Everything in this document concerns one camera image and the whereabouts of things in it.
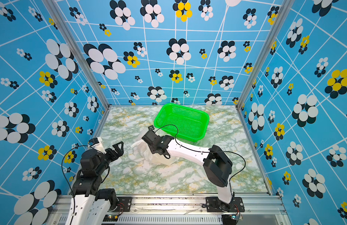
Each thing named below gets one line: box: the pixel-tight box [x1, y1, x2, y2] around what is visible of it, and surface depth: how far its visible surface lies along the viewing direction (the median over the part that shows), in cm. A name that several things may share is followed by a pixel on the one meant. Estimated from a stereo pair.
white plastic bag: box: [130, 139, 180, 166], surface depth 88 cm
